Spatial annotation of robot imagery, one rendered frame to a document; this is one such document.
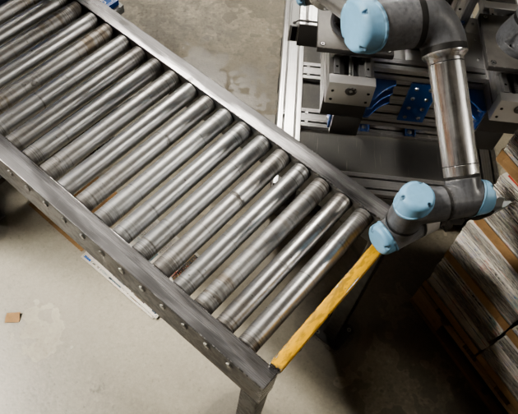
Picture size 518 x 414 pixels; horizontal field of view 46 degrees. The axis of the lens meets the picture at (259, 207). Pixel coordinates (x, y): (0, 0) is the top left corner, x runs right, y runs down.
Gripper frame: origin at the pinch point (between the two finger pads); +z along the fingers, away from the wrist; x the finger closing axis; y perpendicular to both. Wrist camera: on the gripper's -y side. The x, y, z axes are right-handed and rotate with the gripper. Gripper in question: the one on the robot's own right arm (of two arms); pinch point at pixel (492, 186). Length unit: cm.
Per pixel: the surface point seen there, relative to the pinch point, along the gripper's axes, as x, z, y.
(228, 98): 56, -42, -5
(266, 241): 14, -54, -5
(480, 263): -8.2, 7.1, -34.5
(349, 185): 18.5, -28.1, -5.4
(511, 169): 1.5, 7.6, 0.2
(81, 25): 99, -66, -6
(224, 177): 35, -55, -6
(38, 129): 69, -90, -6
